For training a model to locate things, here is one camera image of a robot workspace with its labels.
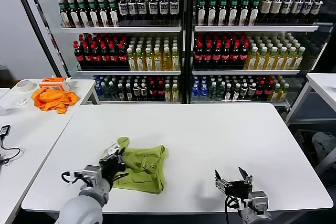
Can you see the small white plastic piece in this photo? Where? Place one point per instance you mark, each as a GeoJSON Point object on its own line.
{"type": "Point", "coordinates": [21, 101]}

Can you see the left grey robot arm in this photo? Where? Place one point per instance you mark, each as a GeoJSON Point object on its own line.
{"type": "Point", "coordinates": [81, 211]}

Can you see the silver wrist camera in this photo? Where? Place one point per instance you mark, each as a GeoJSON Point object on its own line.
{"type": "Point", "coordinates": [258, 201]}
{"type": "Point", "coordinates": [90, 175]}

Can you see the white cap dark bottle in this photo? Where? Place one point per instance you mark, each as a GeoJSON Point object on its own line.
{"type": "Point", "coordinates": [243, 92]}
{"type": "Point", "coordinates": [236, 93]}
{"type": "Point", "coordinates": [252, 92]}
{"type": "Point", "coordinates": [128, 93]}
{"type": "Point", "coordinates": [120, 93]}
{"type": "Point", "coordinates": [136, 93]}
{"type": "Point", "coordinates": [228, 93]}
{"type": "Point", "coordinates": [143, 93]}

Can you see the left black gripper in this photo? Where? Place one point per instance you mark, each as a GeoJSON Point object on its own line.
{"type": "Point", "coordinates": [111, 167]}

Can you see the black power adapter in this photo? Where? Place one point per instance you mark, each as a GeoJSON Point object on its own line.
{"type": "Point", "coordinates": [5, 130]}

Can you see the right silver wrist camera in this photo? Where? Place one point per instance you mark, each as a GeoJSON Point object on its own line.
{"type": "Point", "coordinates": [258, 201]}

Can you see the beige label dark bottle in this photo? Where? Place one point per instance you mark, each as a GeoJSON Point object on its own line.
{"type": "Point", "coordinates": [265, 7]}
{"type": "Point", "coordinates": [275, 7]}

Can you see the beige masking tape roll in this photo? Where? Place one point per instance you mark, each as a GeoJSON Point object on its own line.
{"type": "Point", "coordinates": [26, 89]}

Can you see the crumpled orange cloth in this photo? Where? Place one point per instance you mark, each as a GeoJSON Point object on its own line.
{"type": "Point", "coordinates": [52, 100]}

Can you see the white cap blue label bottle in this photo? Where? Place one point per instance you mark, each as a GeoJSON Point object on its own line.
{"type": "Point", "coordinates": [141, 9]}
{"type": "Point", "coordinates": [306, 8]}
{"type": "Point", "coordinates": [123, 9]}
{"type": "Point", "coordinates": [163, 8]}
{"type": "Point", "coordinates": [296, 8]}
{"type": "Point", "coordinates": [285, 7]}
{"type": "Point", "coordinates": [153, 8]}
{"type": "Point", "coordinates": [316, 9]}
{"type": "Point", "coordinates": [174, 8]}
{"type": "Point", "coordinates": [132, 9]}

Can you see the black slanted door frame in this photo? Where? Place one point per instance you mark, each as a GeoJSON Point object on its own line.
{"type": "Point", "coordinates": [37, 24]}

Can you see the white side table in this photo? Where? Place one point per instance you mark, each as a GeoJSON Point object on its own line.
{"type": "Point", "coordinates": [81, 87]}
{"type": "Point", "coordinates": [323, 79]}

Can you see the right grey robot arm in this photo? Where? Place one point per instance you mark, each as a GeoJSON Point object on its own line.
{"type": "Point", "coordinates": [256, 218]}

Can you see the pale cloth bundle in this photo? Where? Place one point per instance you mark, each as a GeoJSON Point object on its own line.
{"type": "Point", "coordinates": [323, 145]}

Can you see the black cabinet post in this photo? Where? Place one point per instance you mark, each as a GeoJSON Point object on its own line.
{"type": "Point", "coordinates": [188, 37]}

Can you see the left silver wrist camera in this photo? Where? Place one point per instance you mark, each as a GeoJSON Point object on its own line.
{"type": "Point", "coordinates": [90, 175]}

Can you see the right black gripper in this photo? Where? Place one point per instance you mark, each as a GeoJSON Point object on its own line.
{"type": "Point", "coordinates": [239, 188]}

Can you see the blue water bottle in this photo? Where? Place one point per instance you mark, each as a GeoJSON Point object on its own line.
{"type": "Point", "coordinates": [195, 93]}
{"type": "Point", "coordinates": [99, 90]}
{"type": "Point", "coordinates": [204, 92]}

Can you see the light green t-shirt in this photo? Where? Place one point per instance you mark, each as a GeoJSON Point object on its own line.
{"type": "Point", "coordinates": [147, 161]}

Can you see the orange and white box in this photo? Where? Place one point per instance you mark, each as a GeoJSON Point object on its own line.
{"type": "Point", "coordinates": [53, 83]}

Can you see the green cap dark tea bottle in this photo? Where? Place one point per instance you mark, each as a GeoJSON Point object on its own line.
{"type": "Point", "coordinates": [201, 12]}
{"type": "Point", "coordinates": [253, 12]}
{"type": "Point", "coordinates": [233, 12]}
{"type": "Point", "coordinates": [243, 12]}
{"type": "Point", "coordinates": [64, 14]}
{"type": "Point", "coordinates": [83, 14]}
{"type": "Point", "coordinates": [103, 14]}
{"type": "Point", "coordinates": [212, 12]}
{"type": "Point", "coordinates": [93, 14]}
{"type": "Point", "coordinates": [74, 14]}
{"type": "Point", "coordinates": [113, 14]}
{"type": "Point", "coordinates": [222, 12]}

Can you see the black storage crate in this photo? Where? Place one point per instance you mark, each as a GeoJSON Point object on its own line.
{"type": "Point", "coordinates": [302, 140]}

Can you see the red cap cola bottle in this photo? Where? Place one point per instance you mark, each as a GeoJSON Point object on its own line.
{"type": "Point", "coordinates": [243, 55]}
{"type": "Point", "coordinates": [122, 57]}
{"type": "Point", "coordinates": [153, 92]}
{"type": "Point", "coordinates": [216, 56]}
{"type": "Point", "coordinates": [161, 92]}
{"type": "Point", "coordinates": [260, 91]}
{"type": "Point", "coordinates": [114, 57]}
{"type": "Point", "coordinates": [78, 57]}
{"type": "Point", "coordinates": [105, 57]}
{"type": "Point", "coordinates": [87, 57]}
{"type": "Point", "coordinates": [208, 56]}
{"type": "Point", "coordinates": [199, 56]}
{"type": "Point", "coordinates": [268, 91]}
{"type": "Point", "coordinates": [225, 56]}
{"type": "Point", "coordinates": [234, 56]}
{"type": "Point", "coordinates": [96, 57]}

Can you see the white shelf board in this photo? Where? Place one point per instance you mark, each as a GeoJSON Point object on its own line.
{"type": "Point", "coordinates": [236, 101]}
{"type": "Point", "coordinates": [246, 72]}
{"type": "Point", "coordinates": [139, 102]}
{"type": "Point", "coordinates": [257, 28]}
{"type": "Point", "coordinates": [128, 73]}
{"type": "Point", "coordinates": [120, 30]}

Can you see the yellow drink bottle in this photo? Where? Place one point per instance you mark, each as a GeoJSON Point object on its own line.
{"type": "Point", "coordinates": [271, 61]}
{"type": "Point", "coordinates": [158, 61]}
{"type": "Point", "coordinates": [251, 61]}
{"type": "Point", "coordinates": [140, 61]}
{"type": "Point", "coordinates": [176, 61]}
{"type": "Point", "coordinates": [283, 93]}
{"type": "Point", "coordinates": [167, 94]}
{"type": "Point", "coordinates": [289, 61]}
{"type": "Point", "coordinates": [298, 61]}
{"type": "Point", "coordinates": [175, 94]}
{"type": "Point", "coordinates": [280, 61]}
{"type": "Point", "coordinates": [131, 61]}
{"type": "Point", "coordinates": [167, 61]}
{"type": "Point", "coordinates": [149, 61]}
{"type": "Point", "coordinates": [275, 93]}
{"type": "Point", "coordinates": [261, 61]}

